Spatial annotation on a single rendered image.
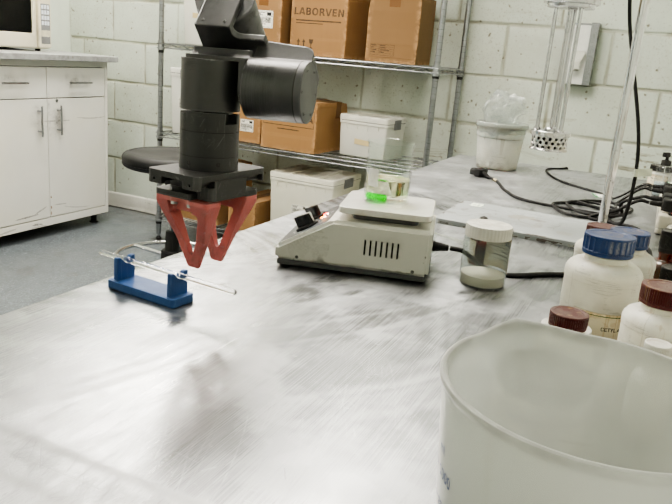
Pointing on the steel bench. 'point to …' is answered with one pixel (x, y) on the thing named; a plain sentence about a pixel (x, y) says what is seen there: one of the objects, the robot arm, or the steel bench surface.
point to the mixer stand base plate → (554, 232)
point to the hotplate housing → (365, 247)
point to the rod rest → (140, 287)
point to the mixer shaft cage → (552, 139)
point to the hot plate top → (419, 208)
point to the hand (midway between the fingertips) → (205, 255)
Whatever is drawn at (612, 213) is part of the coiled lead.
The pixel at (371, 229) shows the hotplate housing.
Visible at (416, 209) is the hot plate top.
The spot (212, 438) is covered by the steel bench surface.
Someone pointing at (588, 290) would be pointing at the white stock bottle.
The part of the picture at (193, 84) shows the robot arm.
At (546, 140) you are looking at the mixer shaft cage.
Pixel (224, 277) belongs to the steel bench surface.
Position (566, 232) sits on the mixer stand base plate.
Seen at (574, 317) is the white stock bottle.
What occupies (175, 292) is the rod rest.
